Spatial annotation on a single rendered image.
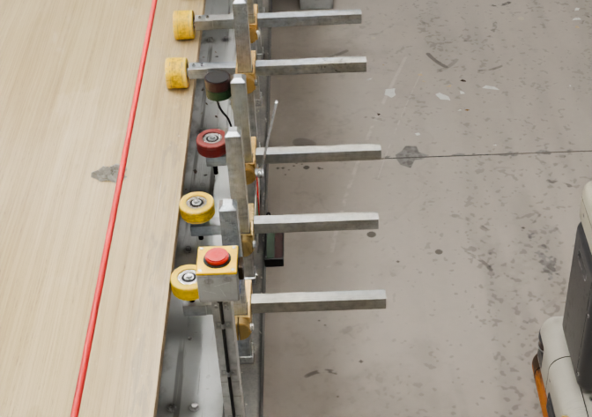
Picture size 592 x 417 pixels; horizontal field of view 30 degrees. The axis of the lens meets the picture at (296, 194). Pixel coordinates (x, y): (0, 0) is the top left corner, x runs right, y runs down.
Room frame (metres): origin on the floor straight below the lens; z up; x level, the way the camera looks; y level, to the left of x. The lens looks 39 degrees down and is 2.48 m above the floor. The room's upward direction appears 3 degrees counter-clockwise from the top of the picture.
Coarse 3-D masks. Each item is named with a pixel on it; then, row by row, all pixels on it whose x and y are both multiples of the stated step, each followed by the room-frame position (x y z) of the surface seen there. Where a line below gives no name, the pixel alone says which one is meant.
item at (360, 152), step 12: (360, 144) 2.22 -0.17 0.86; (372, 144) 2.22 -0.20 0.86; (276, 156) 2.20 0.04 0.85; (288, 156) 2.20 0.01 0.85; (300, 156) 2.20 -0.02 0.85; (312, 156) 2.20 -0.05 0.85; (324, 156) 2.20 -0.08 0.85; (336, 156) 2.20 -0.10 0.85; (348, 156) 2.20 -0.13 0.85; (360, 156) 2.19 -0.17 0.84; (372, 156) 2.19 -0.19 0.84
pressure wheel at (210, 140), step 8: (200, 136) 2.23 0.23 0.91; (208, 136) 2.23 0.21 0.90; (216, 136) 2.23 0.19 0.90; (224, 136) 2.22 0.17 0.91; (200, 144) 2.20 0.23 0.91; (208, 144) 2.19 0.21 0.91; (216, 144) 2.19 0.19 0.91; (224, 144) 2.19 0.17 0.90; (200, 152) 2.19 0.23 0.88; (208, 152) 2.18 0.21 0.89; (216, 152) 2.18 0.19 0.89; (224, 152) 2.19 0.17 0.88; (216, 168) 2.21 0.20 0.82
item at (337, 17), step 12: (276, 12) 2.73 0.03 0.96; (288, 12) 2.72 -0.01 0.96; (300, 12) 2.72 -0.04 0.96; (312, 12) 2.72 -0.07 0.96; (324, 12) 2.71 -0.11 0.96; (336, 12) 2.71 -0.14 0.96; (348, 12) 2.71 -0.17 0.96; (360, 12) 2.70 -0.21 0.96; (204, 24) 2.70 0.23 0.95; (216, 24) 2.70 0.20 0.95; (228, 24) 2.70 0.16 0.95; (264, 24) 2.70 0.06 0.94; (276, 24) 2.70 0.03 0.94; (288, 24) 2.70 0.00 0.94; (300, 24) 2.70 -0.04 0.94; (312, 24) 2.70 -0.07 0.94; (324, 24) 2.70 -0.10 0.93; (336, 24) 2.70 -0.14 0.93
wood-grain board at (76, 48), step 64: (0, 0) 3.00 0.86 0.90; (64, 0) 2.98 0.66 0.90; (128, 0) 2.96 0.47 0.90; (192, 0) 2.94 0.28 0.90; (0, 64) 2.63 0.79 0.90; (64, 64) 2.61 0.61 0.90; (128, 64) 2.59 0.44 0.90; (0, 128) 2.32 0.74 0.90; (64, 128) 2.30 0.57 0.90; (0, 192) 2.05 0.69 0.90; (64, 192) 2.04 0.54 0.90; (128, 192) 2.03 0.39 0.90; (0, 256) 1.83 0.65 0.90; (64, 256) 1.81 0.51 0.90; (128, 256) 1.80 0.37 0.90; (0, 320) 1.63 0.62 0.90; (64, 320) 1.62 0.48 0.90; (128, 320) 1.61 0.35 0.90; (0, 384) 1.45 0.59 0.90; (64, 384) 1.44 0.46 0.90; (128, 384) 1.43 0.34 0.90
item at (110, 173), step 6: (102, 168) 2.10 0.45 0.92; (108, 168) 2.10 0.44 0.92; (114, 168) 2.11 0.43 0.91; (126, 168) 2.11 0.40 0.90; (96, 174) 2.09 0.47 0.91; (102, 174) 2.10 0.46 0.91; (108, 174) 2.09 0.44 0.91; (114, 174) 2.08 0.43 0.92; (102, 180) 2.07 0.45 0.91; (108, 180) 2.07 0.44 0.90; (114, 180) 2.07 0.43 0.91
